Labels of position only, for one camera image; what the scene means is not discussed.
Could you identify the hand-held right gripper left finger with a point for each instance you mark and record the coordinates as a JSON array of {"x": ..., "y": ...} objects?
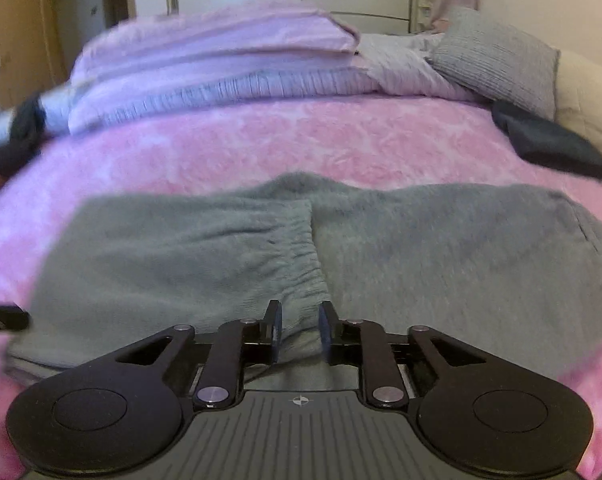
[{"x": 277, "y": 331}]

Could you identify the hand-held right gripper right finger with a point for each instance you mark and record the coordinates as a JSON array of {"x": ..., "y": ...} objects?
[{"x": 324, "y": 331}]

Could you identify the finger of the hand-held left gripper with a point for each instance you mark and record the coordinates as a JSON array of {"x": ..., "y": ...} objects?
[{"x": 3, "y": 317}]

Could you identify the grey sweat pants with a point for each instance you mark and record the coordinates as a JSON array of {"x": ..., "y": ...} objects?
[{"x": 431, "y": 260}]

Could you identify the pink floral blanket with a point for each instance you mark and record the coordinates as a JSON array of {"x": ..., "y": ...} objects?
[{"x": 281, "y": 140}]

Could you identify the lilac folded duvet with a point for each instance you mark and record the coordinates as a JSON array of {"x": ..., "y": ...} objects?
[
  {"x": 231, "y": 87},
  {"x": 206, "y": 40}
]

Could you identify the brown cardboard panel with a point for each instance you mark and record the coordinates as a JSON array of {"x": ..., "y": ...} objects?
[{"x": 21, "y": 35}]

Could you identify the dark blue folded cloth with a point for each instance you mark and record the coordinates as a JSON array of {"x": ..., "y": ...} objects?
[{"x": 546, "y": 142}]

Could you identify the grey knitted pillow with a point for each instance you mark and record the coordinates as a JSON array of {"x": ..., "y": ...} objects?
[{"x": 501, "y": 60}]

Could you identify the cream pillow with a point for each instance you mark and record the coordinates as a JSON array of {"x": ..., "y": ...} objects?
[{"x": 591, "y": 95}]

